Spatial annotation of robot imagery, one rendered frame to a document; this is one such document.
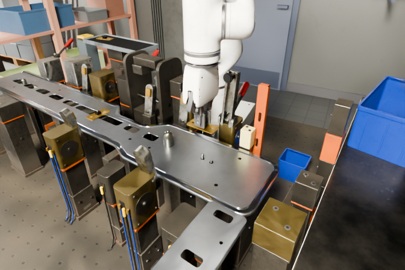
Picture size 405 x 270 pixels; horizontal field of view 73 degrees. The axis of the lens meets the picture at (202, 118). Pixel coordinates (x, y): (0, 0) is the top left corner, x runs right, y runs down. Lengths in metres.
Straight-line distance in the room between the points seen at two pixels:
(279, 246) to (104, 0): 3.67
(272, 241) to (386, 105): 0.72
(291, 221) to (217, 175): 0.25
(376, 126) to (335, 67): 2.83
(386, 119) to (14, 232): 1.19
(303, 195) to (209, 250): 0.23
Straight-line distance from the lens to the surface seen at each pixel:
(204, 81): 0.64
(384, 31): 3.57
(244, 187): 0.72
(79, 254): 1.03
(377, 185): 0.79
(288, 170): 1.20
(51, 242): 1.10
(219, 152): 0.83
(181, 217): 0.68
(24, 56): 5.21
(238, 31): 0.61
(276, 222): 0.58
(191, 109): 0.66
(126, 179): 0.69
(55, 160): 0.96
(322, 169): 0.83
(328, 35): 3.58
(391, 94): 1.14
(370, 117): 0.85
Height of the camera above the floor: 1.50
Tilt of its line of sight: 30 degrees down
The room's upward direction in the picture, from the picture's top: straight up
